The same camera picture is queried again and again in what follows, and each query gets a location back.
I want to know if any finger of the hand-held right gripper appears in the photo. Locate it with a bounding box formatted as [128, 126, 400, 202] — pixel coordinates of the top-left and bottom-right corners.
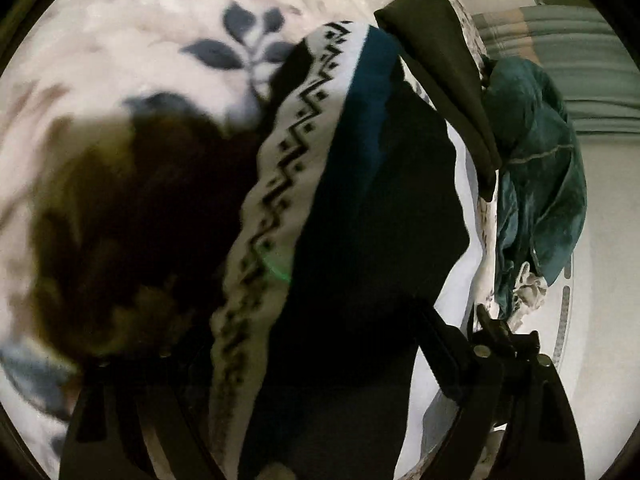
[475, 304, 542, 367]

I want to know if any crumpled grey cloth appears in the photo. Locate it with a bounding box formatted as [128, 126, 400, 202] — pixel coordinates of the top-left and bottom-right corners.
[512, 260, 551, 334]

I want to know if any teal curtain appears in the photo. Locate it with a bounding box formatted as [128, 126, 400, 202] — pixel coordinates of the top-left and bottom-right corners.
[472, 4, 640, 134]

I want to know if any folded dark cloth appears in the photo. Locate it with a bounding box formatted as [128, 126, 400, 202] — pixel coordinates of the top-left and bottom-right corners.
[373, 0, 503, 184]

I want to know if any dark green plush blanket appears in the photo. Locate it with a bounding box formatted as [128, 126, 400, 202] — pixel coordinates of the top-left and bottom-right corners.
[481, 56, 589, 322]

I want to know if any striped knit sweater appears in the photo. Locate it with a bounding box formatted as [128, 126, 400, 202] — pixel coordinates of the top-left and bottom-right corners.
[207, 20, 490, 480]

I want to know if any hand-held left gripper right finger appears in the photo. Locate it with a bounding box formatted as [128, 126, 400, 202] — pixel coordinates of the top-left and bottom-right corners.
[420, 309, 586, 480]

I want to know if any floral bed blanket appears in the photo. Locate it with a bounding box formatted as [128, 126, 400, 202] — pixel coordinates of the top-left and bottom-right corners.
[0, 0, 506, 480]

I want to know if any white bed headboard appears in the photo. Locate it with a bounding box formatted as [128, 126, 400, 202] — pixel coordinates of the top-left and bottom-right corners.
[539, 127, 640, 413]

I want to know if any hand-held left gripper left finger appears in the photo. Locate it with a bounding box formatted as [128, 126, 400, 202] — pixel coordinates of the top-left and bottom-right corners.
[60, 342, 226, 480]

